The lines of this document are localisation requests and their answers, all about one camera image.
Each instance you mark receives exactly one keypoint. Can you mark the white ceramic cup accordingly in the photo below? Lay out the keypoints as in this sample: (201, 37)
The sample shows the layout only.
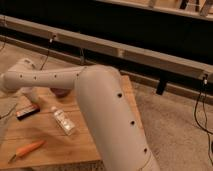
(30, 93)

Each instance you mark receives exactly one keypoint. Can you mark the long metal rail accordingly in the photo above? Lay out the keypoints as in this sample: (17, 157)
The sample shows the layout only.
(143, 56)

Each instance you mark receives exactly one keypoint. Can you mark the wooden table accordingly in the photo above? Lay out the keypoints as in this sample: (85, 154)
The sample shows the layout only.
(58, 147)

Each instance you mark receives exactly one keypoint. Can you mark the orange carrot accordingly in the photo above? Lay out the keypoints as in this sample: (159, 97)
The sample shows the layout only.
(24, 150)

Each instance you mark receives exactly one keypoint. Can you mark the dark red bowl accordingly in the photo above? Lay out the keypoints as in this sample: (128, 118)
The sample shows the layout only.
(60, 93)

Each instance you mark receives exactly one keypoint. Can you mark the clear plastic bottle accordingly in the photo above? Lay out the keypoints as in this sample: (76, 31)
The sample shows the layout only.
(63, 120)

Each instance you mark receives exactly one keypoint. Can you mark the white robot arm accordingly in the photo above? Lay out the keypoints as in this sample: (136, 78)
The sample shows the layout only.
(111, 122)

